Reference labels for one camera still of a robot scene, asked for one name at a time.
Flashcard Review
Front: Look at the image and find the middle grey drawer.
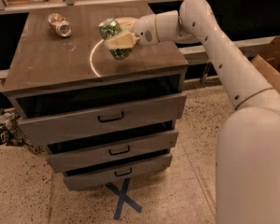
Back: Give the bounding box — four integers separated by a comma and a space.
48, 129, 178, 173

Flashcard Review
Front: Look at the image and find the top grey drawer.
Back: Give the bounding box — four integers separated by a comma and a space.
19, 93, 186, 146

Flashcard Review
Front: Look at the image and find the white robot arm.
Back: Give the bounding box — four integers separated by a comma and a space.
99, 0, 280, 224

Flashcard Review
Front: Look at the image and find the metal railing beam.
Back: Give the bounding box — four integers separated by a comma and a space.
178, 35, 276, 66

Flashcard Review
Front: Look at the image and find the wire basket with clutter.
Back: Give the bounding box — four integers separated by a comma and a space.
0, 109, 45, 155

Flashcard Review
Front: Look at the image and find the grey drawer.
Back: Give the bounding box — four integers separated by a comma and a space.
63, 153, 172, 190
48, 129, 178, 173
19, 93, 186, 146

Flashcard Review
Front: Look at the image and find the green soda can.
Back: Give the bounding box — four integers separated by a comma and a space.
99, 18, 133, 60

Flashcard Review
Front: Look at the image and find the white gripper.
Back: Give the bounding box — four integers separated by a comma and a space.
105, 14, 159, 49

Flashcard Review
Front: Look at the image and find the white paper bowl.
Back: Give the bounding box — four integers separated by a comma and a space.
116, 17, 137, 31

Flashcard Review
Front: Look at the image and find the cardboard box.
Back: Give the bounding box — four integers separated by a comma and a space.
251, 35, 280, 93

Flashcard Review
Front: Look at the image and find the bottom grey drawer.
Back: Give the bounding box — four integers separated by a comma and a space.
63, 153, 172, 190

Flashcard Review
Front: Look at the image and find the orange silver soda can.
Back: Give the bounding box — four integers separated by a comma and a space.
48, 13, 72, 37

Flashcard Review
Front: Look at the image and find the blue tape cross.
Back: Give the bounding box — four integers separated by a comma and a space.
105, 178, 143, 220

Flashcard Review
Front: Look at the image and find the grey drawer cabinet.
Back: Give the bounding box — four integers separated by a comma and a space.
4, 2, 187, 178

